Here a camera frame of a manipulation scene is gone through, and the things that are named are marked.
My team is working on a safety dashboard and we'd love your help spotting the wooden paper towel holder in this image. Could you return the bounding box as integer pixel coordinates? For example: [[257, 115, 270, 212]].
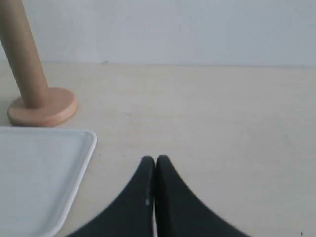
[[7, 87, 78, 127]]

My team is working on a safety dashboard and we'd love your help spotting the white plastic tray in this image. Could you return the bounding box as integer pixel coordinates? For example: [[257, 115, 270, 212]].
[[0, 126, 97, 237]]

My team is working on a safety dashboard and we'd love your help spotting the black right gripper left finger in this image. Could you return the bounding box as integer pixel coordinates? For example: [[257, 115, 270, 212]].
[[68, 156, 155, 237]]

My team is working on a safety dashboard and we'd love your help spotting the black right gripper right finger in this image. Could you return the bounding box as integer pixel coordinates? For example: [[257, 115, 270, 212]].
[[155, 155, 248, 237]]

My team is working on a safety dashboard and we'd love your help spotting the brown cardboard tube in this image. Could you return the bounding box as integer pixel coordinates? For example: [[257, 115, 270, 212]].
[[0, 0, 48, 108]]

